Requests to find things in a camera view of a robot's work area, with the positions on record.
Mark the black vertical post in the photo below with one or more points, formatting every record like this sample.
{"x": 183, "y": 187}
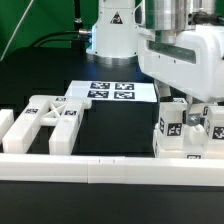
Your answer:
{"x": 78, "y": 24}

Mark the white chair back frame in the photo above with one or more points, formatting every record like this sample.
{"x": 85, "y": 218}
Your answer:
{"x": 63, "y": 113}

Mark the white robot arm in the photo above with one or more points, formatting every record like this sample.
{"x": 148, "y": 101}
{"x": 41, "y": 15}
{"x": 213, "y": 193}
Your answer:
{"x": 115, "y": 34}

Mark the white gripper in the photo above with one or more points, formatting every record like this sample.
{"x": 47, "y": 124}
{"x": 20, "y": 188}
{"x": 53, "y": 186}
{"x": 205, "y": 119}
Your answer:
{"x": 194, "y": 65}

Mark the grey diagonal rod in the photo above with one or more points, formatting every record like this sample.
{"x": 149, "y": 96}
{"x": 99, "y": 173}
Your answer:
{"x": 15, "y": 31}

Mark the white chair seat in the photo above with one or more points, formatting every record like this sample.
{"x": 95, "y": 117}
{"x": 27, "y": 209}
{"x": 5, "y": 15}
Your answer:
{"x": 190, "y": 146}

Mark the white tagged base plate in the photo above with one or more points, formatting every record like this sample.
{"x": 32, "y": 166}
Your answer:
{"x": 113, "y": 91}

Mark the white U-shaped fence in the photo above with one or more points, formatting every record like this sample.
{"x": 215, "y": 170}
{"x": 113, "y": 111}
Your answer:
{"x": 111, "y": 170}

